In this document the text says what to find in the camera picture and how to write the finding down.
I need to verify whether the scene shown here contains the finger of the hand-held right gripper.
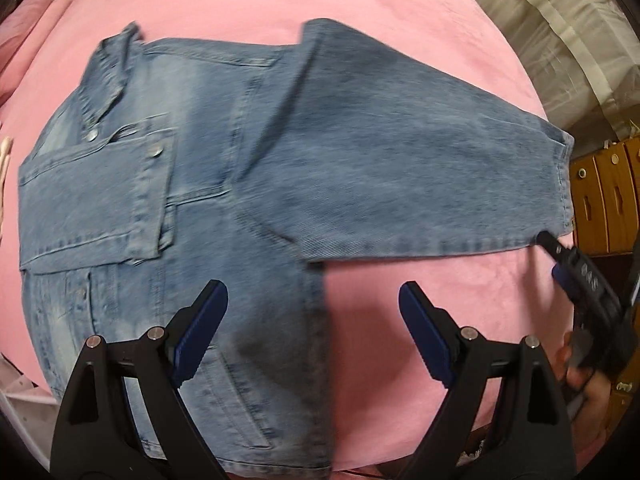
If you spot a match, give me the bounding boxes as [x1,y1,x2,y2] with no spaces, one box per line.
[551,264,581,303]
[536,230,581,264]

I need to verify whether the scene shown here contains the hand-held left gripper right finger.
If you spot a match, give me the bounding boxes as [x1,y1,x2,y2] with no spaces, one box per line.
[398,281,576,480]

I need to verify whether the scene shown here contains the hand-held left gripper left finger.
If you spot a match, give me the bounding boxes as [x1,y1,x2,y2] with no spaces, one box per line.
[49,280,231,480]

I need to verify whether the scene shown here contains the blue denim jacket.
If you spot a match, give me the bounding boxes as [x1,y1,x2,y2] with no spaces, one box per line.
[17,17,576,478]

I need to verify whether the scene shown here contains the person's right hand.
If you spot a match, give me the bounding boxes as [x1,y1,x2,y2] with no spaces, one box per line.
[554,332,623,441]

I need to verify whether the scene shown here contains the wooden drawer cabinet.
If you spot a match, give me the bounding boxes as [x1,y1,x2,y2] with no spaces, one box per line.
[569,136,640,257]

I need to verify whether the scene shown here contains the white lace cloth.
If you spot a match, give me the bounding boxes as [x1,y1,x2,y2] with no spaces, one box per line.
[0,355,67,463]

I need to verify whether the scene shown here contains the beige curtain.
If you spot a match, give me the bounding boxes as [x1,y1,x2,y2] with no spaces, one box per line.
[440,0,640,142]

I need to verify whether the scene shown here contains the pink bed sheet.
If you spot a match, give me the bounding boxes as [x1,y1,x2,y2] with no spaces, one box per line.
[0,0,583,480]

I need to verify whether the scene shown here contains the pink pillow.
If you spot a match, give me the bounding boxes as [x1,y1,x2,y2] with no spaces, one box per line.
[0,0,57,63]
[0,0,74,107]

